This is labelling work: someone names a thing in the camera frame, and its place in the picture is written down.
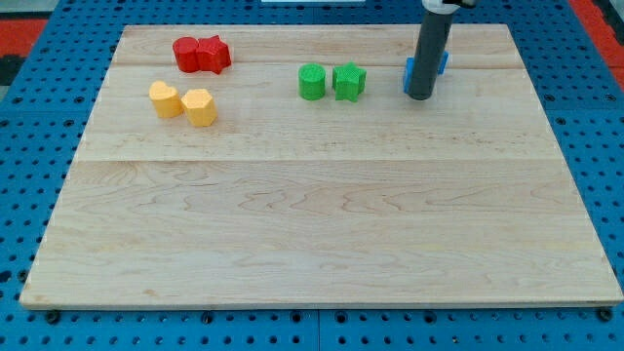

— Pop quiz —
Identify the red star block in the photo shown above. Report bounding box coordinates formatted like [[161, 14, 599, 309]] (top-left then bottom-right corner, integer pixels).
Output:
[[196, 35, 232, 74]]

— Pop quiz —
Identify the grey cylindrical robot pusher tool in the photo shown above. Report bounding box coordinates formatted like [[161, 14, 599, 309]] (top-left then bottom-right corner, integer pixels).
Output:
[[407, 0, 479, 100]]

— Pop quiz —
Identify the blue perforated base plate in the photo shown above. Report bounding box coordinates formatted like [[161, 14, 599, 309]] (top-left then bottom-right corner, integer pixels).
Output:
[[1, 0, 623, 350]]

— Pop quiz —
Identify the yellow hexagon block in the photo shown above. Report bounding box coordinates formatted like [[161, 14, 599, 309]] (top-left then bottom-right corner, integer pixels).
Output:
[[181, 89, 218, 127]]

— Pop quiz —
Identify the green cylinder block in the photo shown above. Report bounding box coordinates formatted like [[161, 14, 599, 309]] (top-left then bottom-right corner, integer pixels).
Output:
[[298, 63, 326, 100]]

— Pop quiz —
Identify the yellow heart block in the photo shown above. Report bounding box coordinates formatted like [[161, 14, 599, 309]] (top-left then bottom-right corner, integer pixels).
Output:
[[148, 80, 183, 118]]

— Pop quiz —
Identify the red cylinder block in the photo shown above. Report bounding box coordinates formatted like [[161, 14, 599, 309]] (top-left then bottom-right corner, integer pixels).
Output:
[[173, 36, 199, 73]]

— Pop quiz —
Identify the wooden board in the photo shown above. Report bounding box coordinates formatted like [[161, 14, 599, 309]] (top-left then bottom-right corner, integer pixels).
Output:
[[20, 24, 623, 310]]

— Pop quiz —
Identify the blue triangle block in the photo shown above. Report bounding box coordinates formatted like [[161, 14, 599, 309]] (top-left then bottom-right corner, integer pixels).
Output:
[[403, 51, 449, 94]]

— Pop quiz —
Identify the green star block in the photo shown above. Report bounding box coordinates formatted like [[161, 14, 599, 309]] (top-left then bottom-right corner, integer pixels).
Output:
[[331, 62, 367, 102]]

